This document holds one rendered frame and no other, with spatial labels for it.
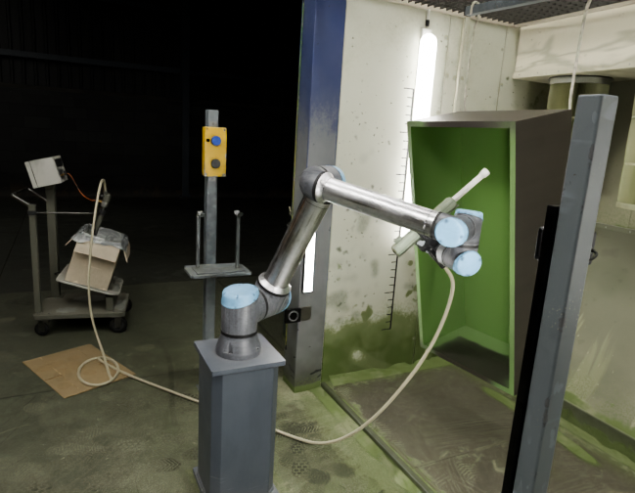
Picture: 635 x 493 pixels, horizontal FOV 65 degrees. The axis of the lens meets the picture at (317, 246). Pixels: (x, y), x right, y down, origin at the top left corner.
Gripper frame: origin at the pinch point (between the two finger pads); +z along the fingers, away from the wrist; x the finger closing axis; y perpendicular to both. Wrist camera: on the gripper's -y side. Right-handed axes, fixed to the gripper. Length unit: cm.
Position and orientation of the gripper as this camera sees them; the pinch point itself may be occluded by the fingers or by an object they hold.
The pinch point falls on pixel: (421, 236)
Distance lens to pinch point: 204.6
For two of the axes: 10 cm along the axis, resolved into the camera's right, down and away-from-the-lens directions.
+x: 7.3, -6.8, -0.1
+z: -2.1, -2.4, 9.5
